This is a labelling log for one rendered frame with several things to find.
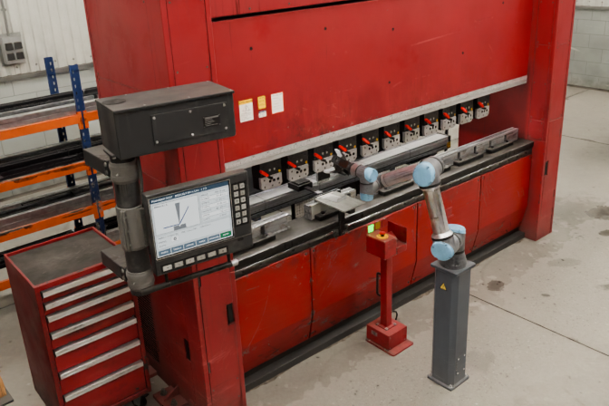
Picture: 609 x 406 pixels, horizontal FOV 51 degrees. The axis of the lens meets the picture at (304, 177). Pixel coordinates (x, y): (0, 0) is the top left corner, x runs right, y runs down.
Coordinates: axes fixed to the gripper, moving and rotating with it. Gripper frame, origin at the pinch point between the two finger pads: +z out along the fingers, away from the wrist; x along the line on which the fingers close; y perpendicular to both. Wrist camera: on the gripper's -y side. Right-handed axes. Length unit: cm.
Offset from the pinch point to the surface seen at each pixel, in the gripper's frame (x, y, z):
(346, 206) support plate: -18.1, 23.8, -7.8
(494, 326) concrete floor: -39, 155, -58
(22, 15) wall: 27, -58, 432
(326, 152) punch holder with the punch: 5.5, 7.7, 11.9
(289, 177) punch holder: -19.4, -10.2, 11.5
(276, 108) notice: 9.2, -41.9, 11.9
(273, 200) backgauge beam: -34, 11, 38
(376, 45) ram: 78, 3, 12
